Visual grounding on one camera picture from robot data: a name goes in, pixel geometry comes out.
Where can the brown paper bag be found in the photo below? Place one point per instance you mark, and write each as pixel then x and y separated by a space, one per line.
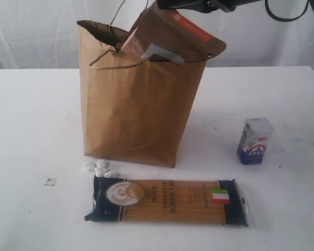
pixel 133 109

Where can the brown kraft pouch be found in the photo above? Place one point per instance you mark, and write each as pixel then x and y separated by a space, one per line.
pixel 167 36

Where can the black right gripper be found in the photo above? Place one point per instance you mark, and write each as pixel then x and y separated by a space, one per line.
pixel 201 6

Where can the small blue white packet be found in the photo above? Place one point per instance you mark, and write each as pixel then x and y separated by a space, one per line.
pixel 255 136

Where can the white pebble cluster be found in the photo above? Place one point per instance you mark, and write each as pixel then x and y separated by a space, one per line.
pixel 100 169

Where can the spaghetti package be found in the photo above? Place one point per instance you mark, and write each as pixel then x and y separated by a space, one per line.
pixel 175 201

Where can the small clear plastic scrap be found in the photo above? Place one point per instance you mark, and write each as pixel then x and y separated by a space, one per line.
pixel 51 182

